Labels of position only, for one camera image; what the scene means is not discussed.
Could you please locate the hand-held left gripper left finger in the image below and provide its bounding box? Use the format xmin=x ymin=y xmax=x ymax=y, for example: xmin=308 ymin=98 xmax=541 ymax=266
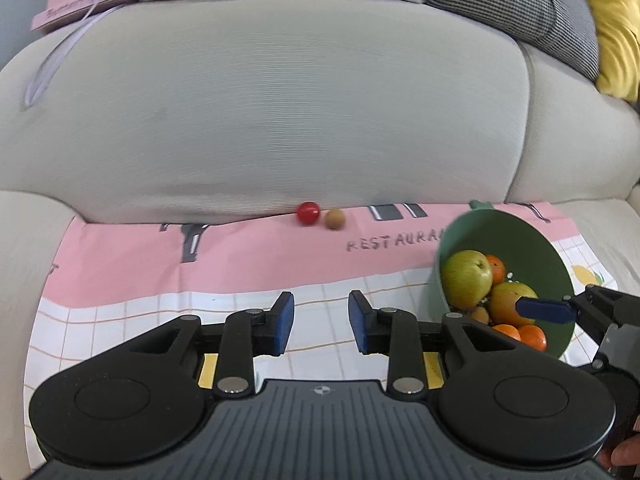
xmin=127 ymin=291 xmax=296 ymax=399

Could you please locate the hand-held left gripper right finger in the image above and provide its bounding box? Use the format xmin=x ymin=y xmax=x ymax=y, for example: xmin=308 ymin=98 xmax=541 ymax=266
xmin=348 ymin=290 xmax=507 ymax=397

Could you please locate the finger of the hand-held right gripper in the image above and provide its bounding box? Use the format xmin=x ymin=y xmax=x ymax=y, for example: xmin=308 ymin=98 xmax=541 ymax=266
xmin=514 ymin=284 xmax=640 ymax=343

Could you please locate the yellow-green pear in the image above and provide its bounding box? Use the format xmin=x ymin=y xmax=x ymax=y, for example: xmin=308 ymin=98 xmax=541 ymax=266
xmin=488 ymin=282 xmax=539 ymax=329

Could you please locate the green plastic bowl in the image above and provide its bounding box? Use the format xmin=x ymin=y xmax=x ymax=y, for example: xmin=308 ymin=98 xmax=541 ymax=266
xmin=419 ymin=200 xmax=577 ymax=362

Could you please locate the large green pear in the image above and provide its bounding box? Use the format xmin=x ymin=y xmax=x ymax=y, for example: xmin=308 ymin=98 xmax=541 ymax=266
xmin=440 ymin=249 xmax=494 ymax=311

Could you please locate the person's right hand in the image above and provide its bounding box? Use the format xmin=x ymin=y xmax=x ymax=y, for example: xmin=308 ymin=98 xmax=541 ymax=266
xmin=598 ymin=438 xmax=640 ymax=469

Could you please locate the pink printed picnic mat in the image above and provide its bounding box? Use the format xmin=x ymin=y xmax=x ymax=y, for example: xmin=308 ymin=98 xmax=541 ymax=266
xmin=25 ymin=201 xmax=621 ymax=467

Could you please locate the beige fabric sofa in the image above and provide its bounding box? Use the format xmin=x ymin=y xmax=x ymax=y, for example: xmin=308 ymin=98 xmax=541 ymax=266
xmin=0 ymin=0 xmax=640 ymax=471

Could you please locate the yellow cushion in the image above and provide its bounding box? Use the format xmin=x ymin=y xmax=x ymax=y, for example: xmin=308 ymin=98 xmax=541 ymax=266
xmin=586 ymin=0 xmax=640 ymax=103

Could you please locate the grey checked cushion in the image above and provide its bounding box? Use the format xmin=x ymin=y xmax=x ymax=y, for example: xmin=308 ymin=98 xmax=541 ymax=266
xmin=426 ymin=0 xmax=600 ymax=81

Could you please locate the lilac ribbon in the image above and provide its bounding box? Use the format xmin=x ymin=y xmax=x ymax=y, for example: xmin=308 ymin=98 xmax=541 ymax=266
xmin=23 ymin=0 xmax=128 ymax=108

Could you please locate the pink gift box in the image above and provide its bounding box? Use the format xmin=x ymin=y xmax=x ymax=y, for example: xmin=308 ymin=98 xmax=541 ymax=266
xmin=31 ymin=0 xmax=126 ymax=33

